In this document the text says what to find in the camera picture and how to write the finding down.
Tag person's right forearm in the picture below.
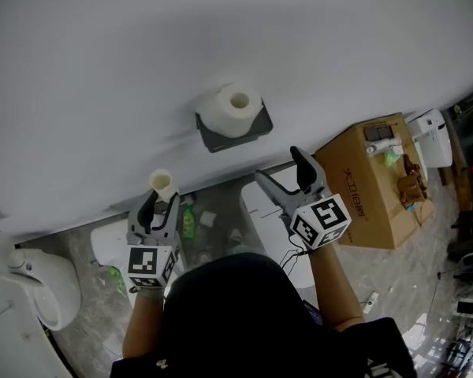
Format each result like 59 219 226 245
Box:
307 244 366 330

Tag person's left forearm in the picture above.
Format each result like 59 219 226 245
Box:
121 289 170 361

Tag white toilet paper roll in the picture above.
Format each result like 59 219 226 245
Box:
196 83 263 138

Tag small white box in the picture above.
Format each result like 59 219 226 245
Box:
199 209 218 228

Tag dark switch panel pair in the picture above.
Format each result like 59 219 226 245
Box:
363 126 394 141

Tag white wall urinal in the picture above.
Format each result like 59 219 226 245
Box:
0 247 82 332

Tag green plastic bag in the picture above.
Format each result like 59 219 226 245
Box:
109 265 128 295

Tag white tube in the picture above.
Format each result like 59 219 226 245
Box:
365 139 396 155

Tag thin black cable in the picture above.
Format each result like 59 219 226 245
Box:
279 234 312 277

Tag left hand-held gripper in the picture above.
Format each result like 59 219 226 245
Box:
125 191 182 291

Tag dark grey toilet paper holder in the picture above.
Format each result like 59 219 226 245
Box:
195 96 274 154

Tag crumpled green bag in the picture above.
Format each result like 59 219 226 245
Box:
383 150 402 169

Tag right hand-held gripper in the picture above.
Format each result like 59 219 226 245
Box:
254 145 353 251

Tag green plastic bottle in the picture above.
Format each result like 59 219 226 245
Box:
182 205 197 239

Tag white power strip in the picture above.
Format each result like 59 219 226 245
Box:
363 291 381 313

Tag white ceramic toilet tank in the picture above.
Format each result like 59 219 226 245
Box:
240 178 315 290

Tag large brown cardboard box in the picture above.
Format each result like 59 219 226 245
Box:
314 111 435 250

